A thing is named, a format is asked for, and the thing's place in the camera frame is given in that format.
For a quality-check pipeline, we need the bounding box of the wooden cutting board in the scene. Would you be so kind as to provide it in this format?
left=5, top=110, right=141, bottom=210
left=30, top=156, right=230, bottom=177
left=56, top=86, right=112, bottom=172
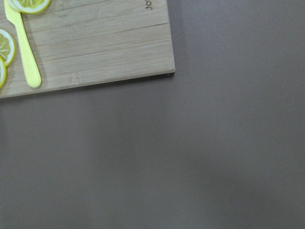
left=0, top=0, right=175, bottom=98

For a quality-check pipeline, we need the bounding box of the yellow plastic knife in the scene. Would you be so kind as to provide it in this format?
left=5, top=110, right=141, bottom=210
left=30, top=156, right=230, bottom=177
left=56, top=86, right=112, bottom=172
left=4, top=0, right=41, bottom=88

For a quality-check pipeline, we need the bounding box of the lemon slice back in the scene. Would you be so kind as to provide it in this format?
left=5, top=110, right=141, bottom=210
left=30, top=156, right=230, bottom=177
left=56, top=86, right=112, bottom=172
left=0, top=29, right=16, bottom=66

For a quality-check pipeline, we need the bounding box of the lemon slice on knife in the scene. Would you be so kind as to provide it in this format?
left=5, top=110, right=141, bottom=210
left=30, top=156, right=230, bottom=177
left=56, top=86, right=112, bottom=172
left=7, top=0, right=51, bottom=14

